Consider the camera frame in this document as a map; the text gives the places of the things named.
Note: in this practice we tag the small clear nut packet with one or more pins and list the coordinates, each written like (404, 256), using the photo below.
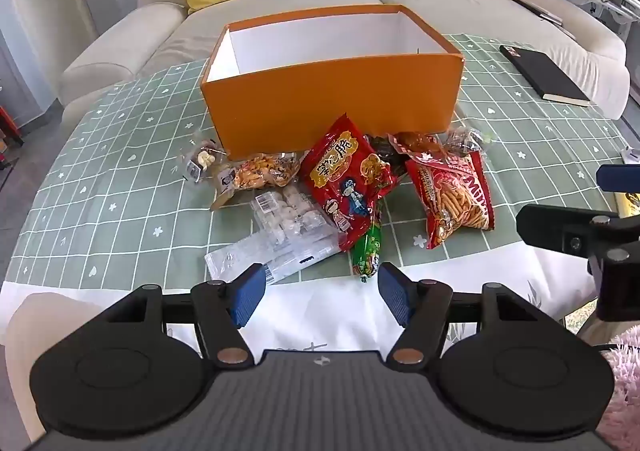
(202, 158)

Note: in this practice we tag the green checkered tablecloth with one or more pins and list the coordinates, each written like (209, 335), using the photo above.
(125, 181)

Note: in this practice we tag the orange cracker bag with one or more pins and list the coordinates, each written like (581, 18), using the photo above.
(260, 171)

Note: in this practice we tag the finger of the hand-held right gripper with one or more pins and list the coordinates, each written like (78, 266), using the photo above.
(560, 228)
(617, 177)

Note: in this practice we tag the red cartoon snack bag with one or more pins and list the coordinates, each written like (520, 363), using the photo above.
(345, 181)

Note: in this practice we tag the dark green snack packet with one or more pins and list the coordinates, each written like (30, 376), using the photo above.
(385, 151)

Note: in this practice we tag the brown nut packet green label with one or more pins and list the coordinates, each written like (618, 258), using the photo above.
(465, 141)

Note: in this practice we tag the pink fluffy rug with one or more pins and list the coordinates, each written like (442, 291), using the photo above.
(622, 396)

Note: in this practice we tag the clear tray of white candies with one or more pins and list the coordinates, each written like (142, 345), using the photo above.
(295, 213)

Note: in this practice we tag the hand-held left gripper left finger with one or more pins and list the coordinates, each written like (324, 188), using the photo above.
(248, 296)

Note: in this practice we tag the black notebook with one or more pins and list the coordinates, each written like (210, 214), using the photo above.
(542, 73)

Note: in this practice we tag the red stick snack bag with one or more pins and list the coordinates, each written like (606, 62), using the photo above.
(450, 201)

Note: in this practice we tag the orange cardboard box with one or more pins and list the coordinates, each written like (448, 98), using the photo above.
(330, 101)

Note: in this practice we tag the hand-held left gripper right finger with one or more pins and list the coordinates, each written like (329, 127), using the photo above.
(395, 295)

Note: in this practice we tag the green sausage stick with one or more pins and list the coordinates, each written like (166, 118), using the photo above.
(367, 251)

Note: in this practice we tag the red-brown meat snack packet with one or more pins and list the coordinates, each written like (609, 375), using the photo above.
(417, 143)

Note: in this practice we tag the white clear snack packet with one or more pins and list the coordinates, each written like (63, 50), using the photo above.
(250, 251)

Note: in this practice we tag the beige sofa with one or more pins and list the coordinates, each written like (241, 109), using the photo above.
(280, 11)

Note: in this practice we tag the red stool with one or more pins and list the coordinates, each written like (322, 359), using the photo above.
(9, 131)

